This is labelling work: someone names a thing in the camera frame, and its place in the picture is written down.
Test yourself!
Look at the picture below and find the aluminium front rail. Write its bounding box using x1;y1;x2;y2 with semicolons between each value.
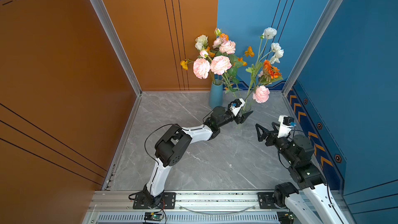
82;189;355;224

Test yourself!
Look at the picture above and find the orange rose flower stem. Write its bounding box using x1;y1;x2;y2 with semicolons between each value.
219;33;229;43

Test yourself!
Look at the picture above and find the clear ribbed glass vase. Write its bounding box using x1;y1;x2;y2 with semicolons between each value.
241;98;253;114

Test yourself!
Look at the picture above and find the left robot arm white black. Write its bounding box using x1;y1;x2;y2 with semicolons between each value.
128;99;253;208

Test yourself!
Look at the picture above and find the left aluminium corner post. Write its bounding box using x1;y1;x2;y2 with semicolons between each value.
90;0;142;97

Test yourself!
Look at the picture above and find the right circuit board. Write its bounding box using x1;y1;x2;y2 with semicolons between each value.
277;212;294;224

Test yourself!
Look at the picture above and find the aluminium corner post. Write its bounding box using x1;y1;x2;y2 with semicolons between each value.
90;0;142;97
282;0;343;96

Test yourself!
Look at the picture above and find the orange gerbera flower stem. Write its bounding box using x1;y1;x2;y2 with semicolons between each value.
258;60;283;85

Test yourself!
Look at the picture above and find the white cream rose stem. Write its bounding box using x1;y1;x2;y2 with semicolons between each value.
195;35;208;46

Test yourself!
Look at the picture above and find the pink carnation flower stem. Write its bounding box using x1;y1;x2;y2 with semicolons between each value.
210;28;243;96

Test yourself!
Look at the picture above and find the teal ceramic vase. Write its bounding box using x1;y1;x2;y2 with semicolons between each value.
209;79;223;108

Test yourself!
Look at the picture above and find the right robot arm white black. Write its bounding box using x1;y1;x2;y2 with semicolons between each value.
255;122;349;224

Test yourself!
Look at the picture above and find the right aluminium corner post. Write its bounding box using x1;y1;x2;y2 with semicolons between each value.
282;0;343;96

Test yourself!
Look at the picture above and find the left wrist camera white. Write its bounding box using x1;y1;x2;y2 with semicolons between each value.
228;98;245;117

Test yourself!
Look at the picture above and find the white rosebud flower stem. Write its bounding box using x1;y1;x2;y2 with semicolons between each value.
195;41;205;52

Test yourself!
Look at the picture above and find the white pink small flowers stem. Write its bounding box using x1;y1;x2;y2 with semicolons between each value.
245;27;284;100

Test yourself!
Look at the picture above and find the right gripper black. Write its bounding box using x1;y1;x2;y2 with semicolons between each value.
255;121;297;167

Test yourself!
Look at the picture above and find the orange poppy flower stem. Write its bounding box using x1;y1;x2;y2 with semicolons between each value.
237;46;255;66

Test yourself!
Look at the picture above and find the left green circuit board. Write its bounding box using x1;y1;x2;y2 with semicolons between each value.
143;212;166;224

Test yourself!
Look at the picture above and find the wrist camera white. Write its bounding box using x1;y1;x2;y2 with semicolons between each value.
228;98;245;117
277;115;296;138

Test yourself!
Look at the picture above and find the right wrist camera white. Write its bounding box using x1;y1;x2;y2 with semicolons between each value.
277;115;296;138

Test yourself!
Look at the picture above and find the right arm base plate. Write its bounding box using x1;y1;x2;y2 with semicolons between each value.
257;192;278;209

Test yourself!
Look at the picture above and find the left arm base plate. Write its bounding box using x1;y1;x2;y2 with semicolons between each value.
133;191;176;209

